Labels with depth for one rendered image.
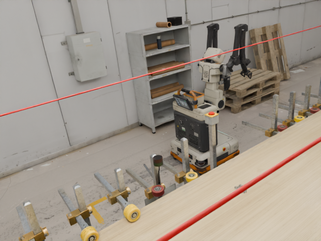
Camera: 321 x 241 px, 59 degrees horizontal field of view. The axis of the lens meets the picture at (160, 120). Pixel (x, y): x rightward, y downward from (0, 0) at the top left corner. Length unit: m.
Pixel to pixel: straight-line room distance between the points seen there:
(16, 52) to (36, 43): 0.26
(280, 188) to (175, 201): 0.63
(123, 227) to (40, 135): 2.89
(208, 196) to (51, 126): 3.00
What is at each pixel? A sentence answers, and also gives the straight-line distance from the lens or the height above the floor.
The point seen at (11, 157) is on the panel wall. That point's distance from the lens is 4.37.
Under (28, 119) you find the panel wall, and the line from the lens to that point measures 4.23.
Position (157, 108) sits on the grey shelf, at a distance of 5.04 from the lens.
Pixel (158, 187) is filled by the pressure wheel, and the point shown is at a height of 0.91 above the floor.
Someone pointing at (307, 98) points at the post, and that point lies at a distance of 3.04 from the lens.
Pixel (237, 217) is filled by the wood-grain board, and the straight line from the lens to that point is 1.66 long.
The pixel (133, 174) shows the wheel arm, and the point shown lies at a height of 0.86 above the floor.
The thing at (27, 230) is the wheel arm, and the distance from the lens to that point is 1.77.
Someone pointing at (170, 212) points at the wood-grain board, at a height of 0.90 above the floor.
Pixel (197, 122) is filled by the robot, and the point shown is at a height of 0.67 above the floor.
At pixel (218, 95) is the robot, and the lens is 3.49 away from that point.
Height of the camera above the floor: 2.02
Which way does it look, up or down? 24 degrees down
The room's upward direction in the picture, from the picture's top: 7 degrees counter-clockwise
